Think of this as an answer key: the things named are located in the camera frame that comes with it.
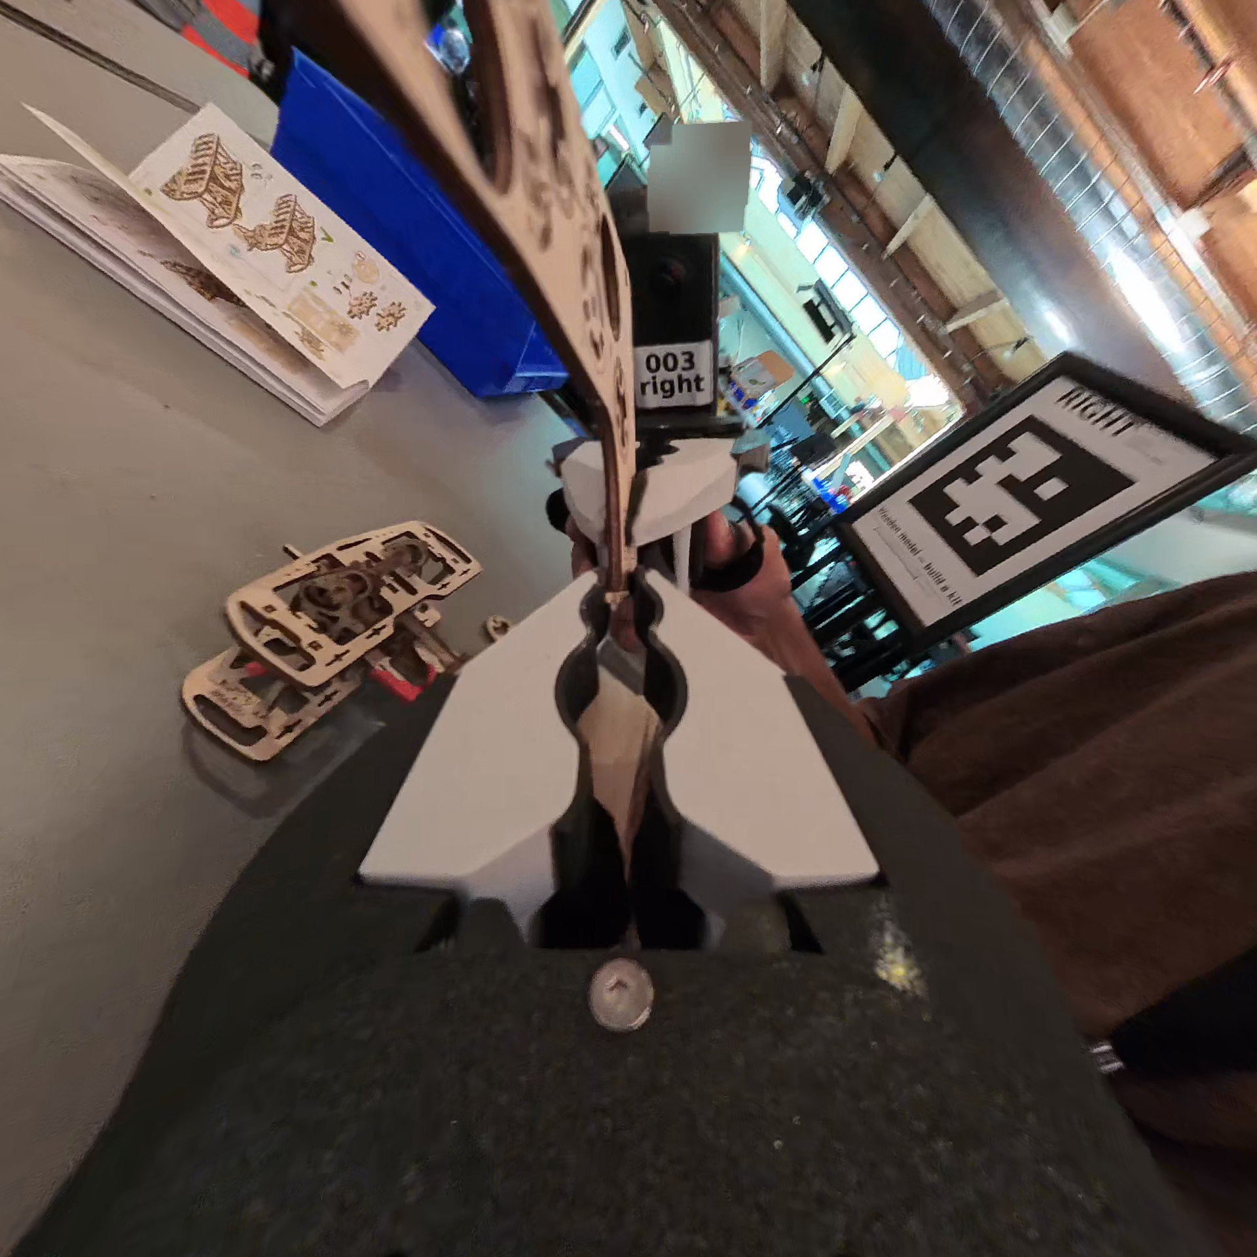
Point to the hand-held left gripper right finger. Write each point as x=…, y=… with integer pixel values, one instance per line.
x=754, y=786

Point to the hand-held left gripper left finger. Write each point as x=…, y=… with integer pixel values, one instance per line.
x=481, y=777

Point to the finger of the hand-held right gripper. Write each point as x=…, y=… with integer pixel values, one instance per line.
x=585, y=491
x=687, y=485

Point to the wooden parts sheet with holes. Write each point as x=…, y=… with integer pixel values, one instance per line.
x=511, y=148

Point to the person's right forearm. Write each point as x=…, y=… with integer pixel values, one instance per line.
x=1080, y=746

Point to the person's right hand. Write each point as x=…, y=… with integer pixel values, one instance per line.
x=765, y=611

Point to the small wooden part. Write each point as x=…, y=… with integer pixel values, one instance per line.
x=496, y=628

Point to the wooden model plane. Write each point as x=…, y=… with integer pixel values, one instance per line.
x=324, y=611

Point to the blue plastic bin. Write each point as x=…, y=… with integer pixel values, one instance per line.
x=414, y=226

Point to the framed marker sign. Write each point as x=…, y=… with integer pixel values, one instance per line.
x=1020, y=491

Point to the open instruction booklet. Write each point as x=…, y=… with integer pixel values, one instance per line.
x=246, y=216

